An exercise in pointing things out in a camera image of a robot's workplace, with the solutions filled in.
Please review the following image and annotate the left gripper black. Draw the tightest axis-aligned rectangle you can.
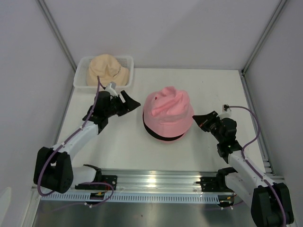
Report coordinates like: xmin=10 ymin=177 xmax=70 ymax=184
xmin=105 ymin=90 xmax=140 ymax=118

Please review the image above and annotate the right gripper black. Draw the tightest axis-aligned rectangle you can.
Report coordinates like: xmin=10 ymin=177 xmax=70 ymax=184
xmin=192 ymin=111 xmax=224 ymax=143

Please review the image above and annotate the black bucket hat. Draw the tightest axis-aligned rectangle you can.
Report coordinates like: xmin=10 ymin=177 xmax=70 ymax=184
xmin=142 ymin=111 xmax=186 ymax=142

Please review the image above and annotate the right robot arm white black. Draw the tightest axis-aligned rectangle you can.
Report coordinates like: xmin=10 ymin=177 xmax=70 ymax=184
xmin=193 ymin=105 xmax=294 ymax=227

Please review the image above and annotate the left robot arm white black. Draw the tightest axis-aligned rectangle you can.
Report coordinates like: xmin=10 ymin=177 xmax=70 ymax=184
xmin=33 ymin=91 xmax=141 ymax=196

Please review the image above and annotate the cream bucket hat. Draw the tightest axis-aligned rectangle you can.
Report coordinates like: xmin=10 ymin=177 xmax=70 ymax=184
xmin=86 ymin=54 xmax=130 ymax=87

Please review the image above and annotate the white plastic basket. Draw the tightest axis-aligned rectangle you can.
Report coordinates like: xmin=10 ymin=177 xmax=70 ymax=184
xmin=73 ymin=56 xmax=134 ymax=93

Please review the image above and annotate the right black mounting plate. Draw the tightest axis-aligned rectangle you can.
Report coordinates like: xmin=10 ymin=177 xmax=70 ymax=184
xmin=196 ymin=177 xmax=232 ymax=192

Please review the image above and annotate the black mounting plate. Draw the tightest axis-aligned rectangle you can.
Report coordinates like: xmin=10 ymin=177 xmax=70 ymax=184
xmin=75 ymin=175 xmax=118 ymax=191
xmin=196 ymin=177 xmax=232 ymax=192

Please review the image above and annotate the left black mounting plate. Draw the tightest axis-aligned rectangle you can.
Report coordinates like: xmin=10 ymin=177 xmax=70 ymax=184
xmin=75 ymin=175 xmax=118 ymax=191

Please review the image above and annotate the left corner aluminium profile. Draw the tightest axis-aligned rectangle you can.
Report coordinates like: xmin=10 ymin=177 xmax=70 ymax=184
xmin=36 ymin=0 xmax=77 ymax=72

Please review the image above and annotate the corner aluminium profile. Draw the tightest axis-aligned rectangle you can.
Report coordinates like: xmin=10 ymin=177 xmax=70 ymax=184
xmin=36 ymin=0 xmax=77 ymax=72
xmin=241 ymin=0 xmax=290 ymax=77

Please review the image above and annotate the right corner aluminium profile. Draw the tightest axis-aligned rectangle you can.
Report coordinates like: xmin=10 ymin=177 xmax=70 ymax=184
xmin=241 ymin=0 xmax=290 ymax=77

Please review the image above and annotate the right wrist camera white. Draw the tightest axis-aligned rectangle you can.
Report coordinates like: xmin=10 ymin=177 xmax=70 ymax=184
xmin=218 ymin=104 xmax=232 ymax=120

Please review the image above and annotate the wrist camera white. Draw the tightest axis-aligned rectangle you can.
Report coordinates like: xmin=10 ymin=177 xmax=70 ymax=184
xmin=218 ymin=104 xmax=232 ymax=120
xmin=102 ymin=82 xmax=125 ymax=104

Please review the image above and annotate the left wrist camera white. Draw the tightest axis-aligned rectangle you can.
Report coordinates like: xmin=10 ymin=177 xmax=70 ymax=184
xmin=102 ymin=82 xmax=125 ymax=104

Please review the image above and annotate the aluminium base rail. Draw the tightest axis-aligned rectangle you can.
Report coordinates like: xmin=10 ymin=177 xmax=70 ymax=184
xmin=32 ymin=151 xmax=289 ymax=196

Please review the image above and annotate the white slotted cable duct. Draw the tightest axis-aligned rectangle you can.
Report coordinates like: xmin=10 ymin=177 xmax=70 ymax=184
xmin=42 ymin=192 xmax=232 ymax=204

